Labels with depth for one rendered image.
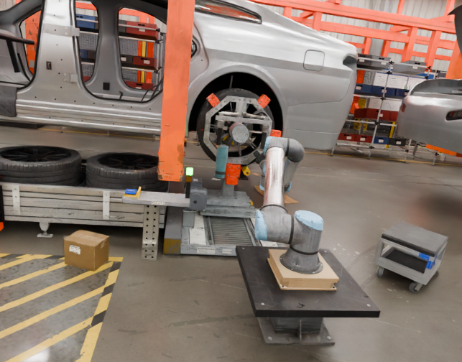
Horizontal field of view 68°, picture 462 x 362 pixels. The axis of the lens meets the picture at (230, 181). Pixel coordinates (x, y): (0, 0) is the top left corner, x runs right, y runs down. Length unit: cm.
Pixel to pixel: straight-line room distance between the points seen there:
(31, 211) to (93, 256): 68
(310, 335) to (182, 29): 192
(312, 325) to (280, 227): 56
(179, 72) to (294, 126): 117
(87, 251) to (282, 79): 194
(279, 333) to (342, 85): 206
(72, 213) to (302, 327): 174
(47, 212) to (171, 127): 109
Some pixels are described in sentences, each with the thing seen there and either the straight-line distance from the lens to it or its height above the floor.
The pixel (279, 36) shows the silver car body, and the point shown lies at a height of 161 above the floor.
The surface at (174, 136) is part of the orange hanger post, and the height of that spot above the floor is 84.
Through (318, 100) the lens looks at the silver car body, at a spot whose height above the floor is 116.
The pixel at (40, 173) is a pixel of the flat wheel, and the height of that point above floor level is 44.
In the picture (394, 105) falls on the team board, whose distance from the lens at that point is 862.
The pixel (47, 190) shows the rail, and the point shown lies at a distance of 272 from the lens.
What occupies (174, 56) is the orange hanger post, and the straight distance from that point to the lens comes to 233.
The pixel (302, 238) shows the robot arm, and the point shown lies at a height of 54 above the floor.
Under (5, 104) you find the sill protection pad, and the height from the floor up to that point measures 87.
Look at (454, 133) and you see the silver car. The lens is 433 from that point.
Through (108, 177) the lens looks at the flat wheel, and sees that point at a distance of 272.
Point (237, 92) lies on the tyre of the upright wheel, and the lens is 287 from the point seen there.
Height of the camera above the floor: 125
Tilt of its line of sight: 16 degrees down
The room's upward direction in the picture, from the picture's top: 7 degrees clockwise
